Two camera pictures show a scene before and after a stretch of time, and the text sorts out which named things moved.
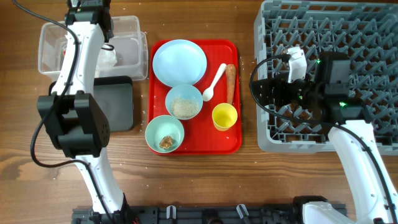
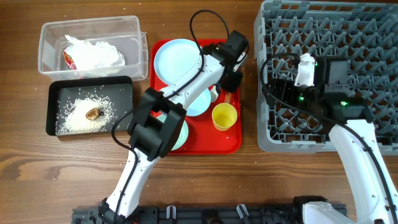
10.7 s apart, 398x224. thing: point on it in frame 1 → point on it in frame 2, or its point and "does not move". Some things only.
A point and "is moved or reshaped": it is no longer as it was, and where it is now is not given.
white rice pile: [184, 108] is moved or reshaped
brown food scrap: [166, 142] is moved or reshaped
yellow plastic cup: [224, 116] does not move
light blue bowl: [183, 101] is moved or reshaped
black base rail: [196, 214] does not move
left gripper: [111, 35] → [232, 86]
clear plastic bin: [129, 43] does not move
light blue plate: [179, 61] does not move
